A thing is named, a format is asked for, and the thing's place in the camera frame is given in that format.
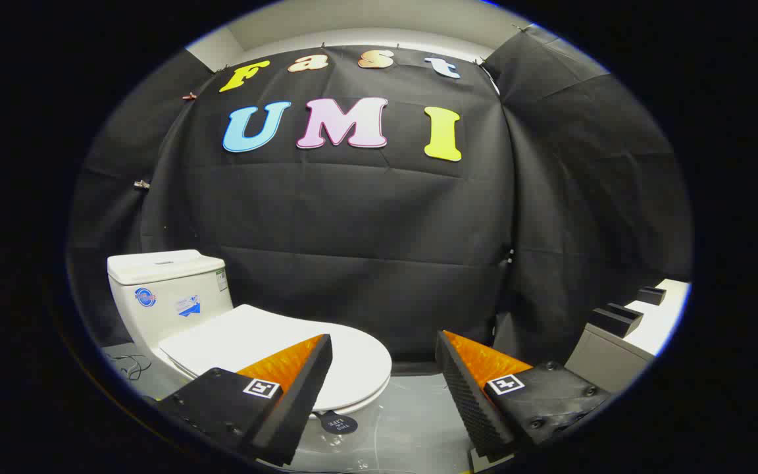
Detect white toilet seat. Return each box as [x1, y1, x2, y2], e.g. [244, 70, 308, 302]
[313, 377, 392, 416]

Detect white ceramic toilet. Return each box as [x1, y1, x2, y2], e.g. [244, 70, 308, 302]
[107, 250, 393, 417]

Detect grey cabinet with white top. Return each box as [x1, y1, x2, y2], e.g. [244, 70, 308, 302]
[565, 279, 691, 394]

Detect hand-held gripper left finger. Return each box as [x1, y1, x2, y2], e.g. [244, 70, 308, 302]
[154, 333, 334, 467]

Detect black backdrop cloth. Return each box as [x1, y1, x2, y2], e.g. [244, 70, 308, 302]
[66, 25, 693, 369]

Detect white toilet lid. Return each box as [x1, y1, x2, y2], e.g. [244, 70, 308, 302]
[159, 304, 393, 412]

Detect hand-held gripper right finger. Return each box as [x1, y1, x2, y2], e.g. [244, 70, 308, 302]
[436, 330, 611, 461]

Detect thin cables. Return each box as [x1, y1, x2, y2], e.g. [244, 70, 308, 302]
[108, 354, 153, 382]

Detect black round pull tab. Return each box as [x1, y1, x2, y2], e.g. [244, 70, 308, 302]
[316, 411, 359, 435]

